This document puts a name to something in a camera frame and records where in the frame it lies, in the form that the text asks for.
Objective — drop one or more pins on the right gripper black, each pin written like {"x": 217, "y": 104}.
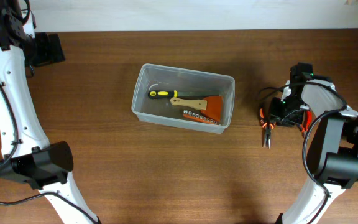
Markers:
{"x": 285, "y": 113}

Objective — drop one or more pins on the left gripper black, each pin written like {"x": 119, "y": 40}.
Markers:
{"x": 50, "y": 48}

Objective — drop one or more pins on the red black cutting pliers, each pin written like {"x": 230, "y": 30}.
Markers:
{"x": 304, "y": 126}

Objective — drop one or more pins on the orange black needle-nose pliers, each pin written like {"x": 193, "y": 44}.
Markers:
{"x": 264, "y": 124}

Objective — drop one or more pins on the orange scraper wooden handle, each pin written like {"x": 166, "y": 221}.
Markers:
{"x": 211, "y": 106}

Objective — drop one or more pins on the orange socket bit rail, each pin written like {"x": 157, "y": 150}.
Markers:
{"x": 195, "y": 116}

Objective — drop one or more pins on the file yellow black handle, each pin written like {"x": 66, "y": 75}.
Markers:
{"x": 159, "y": 94}

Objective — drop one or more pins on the clear plastic container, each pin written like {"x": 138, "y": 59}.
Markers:
{"x": 158, "y": 77}

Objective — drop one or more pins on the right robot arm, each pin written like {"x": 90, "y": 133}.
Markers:
{"x": 330, "y": 147}

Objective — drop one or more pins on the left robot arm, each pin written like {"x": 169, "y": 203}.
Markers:
{"x": 28, "y": 157}

